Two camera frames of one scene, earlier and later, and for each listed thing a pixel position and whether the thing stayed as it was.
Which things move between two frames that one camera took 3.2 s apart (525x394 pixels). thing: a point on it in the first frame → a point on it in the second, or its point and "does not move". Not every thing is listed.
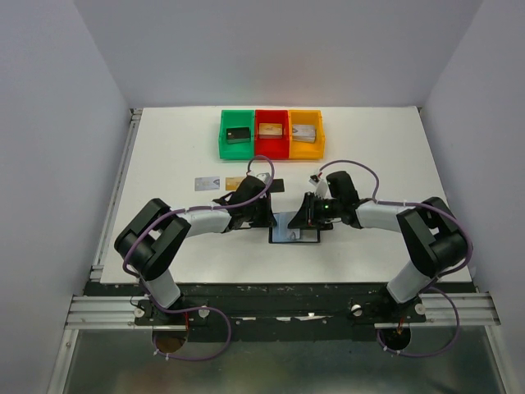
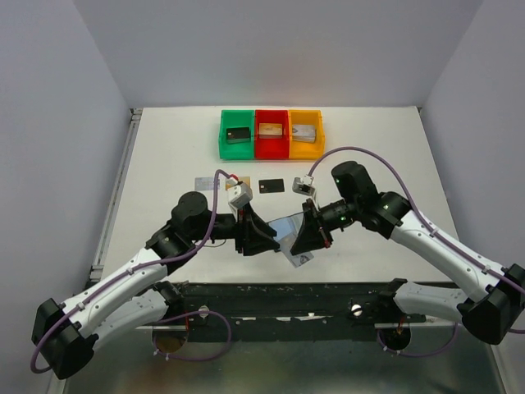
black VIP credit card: (276, 185) does not move
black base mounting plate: (276, 311) does not move
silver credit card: (207, 183) does not move
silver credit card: (280, 232) → (297, 260)
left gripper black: (266, 211) → (242, 231)
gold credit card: (233, 183) does not move
